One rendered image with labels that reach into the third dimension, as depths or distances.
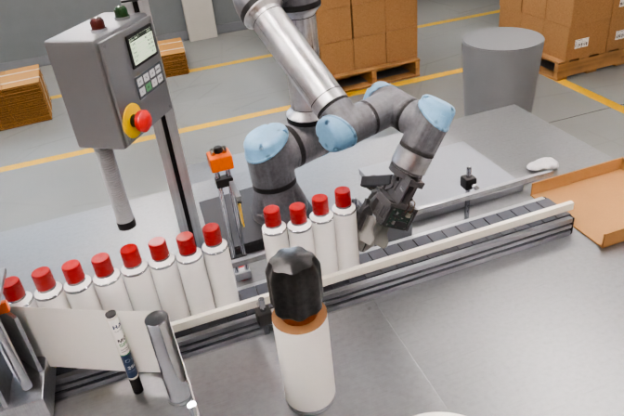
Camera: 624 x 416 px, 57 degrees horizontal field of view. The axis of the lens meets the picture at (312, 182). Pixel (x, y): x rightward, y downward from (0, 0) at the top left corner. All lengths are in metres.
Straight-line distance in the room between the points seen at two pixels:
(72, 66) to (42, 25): 5.47
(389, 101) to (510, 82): 2.34
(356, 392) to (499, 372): 0.28
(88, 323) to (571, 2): 4.05
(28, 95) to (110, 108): 4.01
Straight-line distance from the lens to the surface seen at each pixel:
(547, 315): 1.30
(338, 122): 1.11
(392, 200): 1.18
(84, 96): 1.02
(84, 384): 1.26
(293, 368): 0.96
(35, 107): 5.03
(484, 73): 3.49
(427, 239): 1.38
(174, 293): 1.18
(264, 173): 1.43
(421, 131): 1.15
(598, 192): 1.71
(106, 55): 0.98
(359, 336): 1.15
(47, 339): 1.16
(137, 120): 1.00
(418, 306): 1.28
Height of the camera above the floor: 1.70
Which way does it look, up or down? 30 degrees down
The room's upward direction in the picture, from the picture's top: 6 degrees counter-clockwise
